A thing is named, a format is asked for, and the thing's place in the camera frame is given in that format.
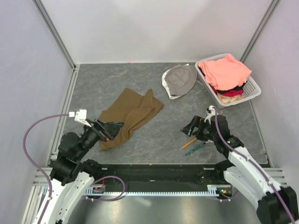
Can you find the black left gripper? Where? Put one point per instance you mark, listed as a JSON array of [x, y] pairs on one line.
[[105, 130]]

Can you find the grey slotted cable duct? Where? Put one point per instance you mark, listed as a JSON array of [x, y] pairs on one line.
[[211, 191]]

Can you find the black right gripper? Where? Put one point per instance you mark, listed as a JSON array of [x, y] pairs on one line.
[[188, 129]]

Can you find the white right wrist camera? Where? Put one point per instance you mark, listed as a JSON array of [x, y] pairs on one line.
[[211, 111]]

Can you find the spoon with green handle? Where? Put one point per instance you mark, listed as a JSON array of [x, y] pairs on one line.
[[195, 149]]

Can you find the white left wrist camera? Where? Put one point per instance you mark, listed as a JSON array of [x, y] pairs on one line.
[[79, 116]]

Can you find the orange plastic fork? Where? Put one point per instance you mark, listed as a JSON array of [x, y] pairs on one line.
[[188, 143]]

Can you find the red and dark clothes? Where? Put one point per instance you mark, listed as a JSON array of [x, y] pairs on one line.
[[230, 96]]

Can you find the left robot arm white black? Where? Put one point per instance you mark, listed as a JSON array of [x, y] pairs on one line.
[[70, 177]]

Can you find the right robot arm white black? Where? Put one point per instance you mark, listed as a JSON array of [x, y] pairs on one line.
[[274, 204]]

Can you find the grey bucket hat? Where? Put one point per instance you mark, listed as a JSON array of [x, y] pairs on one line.
[[179, 80]]

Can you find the white plastic laundry basket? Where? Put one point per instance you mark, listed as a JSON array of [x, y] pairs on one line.
[[251, 88]]

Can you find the brown cloth napkin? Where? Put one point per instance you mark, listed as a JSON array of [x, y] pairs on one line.
[[134, 110]]

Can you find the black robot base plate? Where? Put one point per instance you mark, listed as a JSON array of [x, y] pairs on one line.
[[196, 173]]

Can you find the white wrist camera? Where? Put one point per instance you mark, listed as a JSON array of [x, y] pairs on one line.
[[211, 111], [79, 116]]

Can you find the salmon pink folded garment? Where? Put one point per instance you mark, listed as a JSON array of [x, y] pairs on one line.
[[226, 73]]

